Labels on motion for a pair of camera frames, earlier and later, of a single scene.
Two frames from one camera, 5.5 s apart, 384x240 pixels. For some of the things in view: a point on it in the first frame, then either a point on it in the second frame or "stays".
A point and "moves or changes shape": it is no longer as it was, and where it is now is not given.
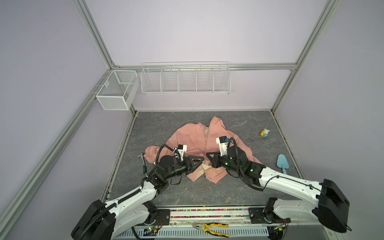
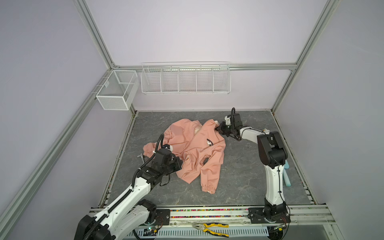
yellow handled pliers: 204,226 stays
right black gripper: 215,161 to 221,128
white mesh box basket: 119,90 stays
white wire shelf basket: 186,77 stays
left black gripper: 189,164 to 177,165
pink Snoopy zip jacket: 198,139 moves or changes shape
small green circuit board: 148,231 stays
